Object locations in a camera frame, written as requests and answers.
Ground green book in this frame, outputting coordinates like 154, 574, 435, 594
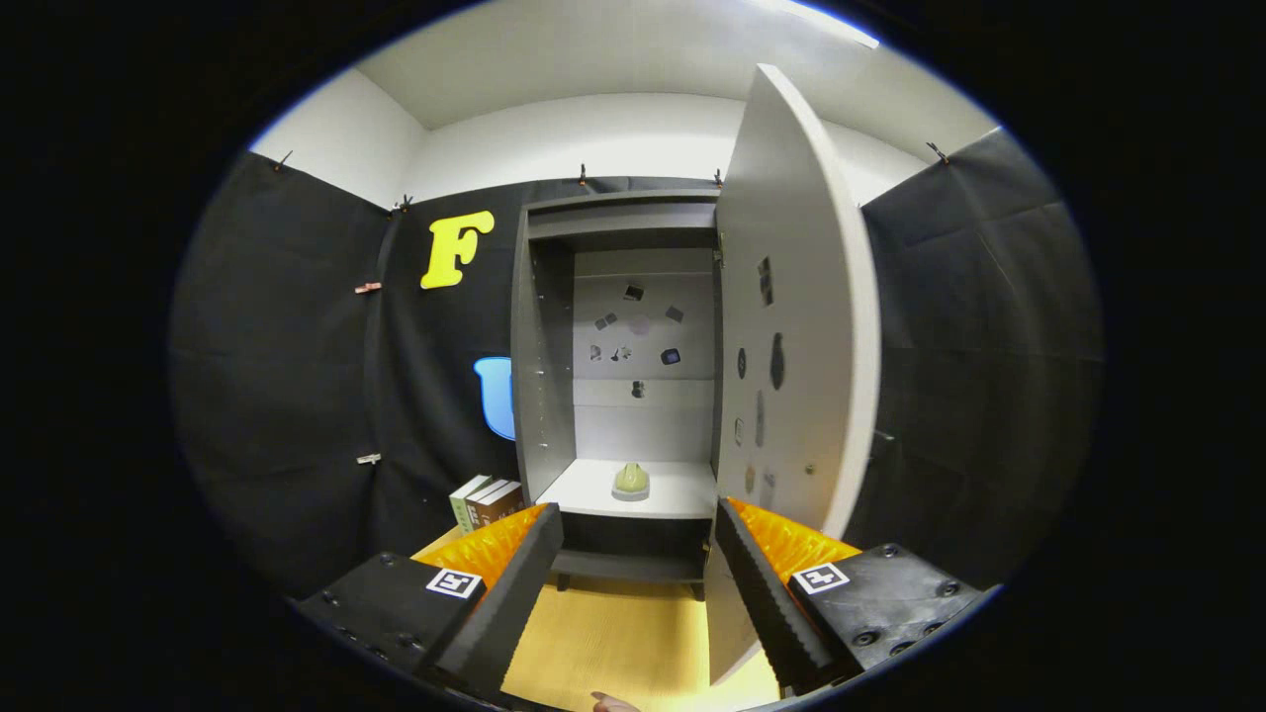
450, 475, 493, 535

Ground white cabinet shelf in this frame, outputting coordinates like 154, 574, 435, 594
562, 458, 717, 520

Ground grey cabinet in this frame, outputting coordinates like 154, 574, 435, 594
509, 188, 728, 602

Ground black backdrop cloth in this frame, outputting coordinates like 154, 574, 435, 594
170, 127, 1106, 604

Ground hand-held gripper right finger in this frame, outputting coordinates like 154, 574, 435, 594
714, 497, 990, 696

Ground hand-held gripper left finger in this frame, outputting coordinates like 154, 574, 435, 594
297, 502, 565, 698

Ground beige cabinet door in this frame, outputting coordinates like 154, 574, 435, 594
704, 64, 881, 688

